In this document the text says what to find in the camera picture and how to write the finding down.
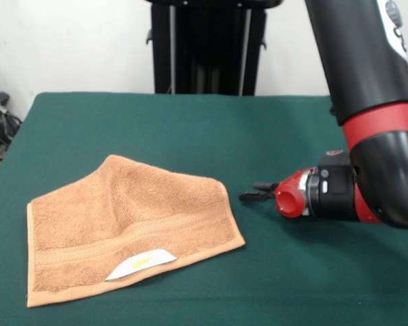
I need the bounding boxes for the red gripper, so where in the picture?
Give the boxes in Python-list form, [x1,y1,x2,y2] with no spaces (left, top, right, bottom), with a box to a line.
[238,166,318,218]

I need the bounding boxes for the orange terry towel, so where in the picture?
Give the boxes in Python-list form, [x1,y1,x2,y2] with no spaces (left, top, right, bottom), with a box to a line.
[26,154,246,309]

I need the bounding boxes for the dark green table cloth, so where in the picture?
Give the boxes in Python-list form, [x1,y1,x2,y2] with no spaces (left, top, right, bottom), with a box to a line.
[0,92,408,326]

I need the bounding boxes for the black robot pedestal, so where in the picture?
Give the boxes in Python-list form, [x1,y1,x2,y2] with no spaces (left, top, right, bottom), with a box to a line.
[145,0,286,95]

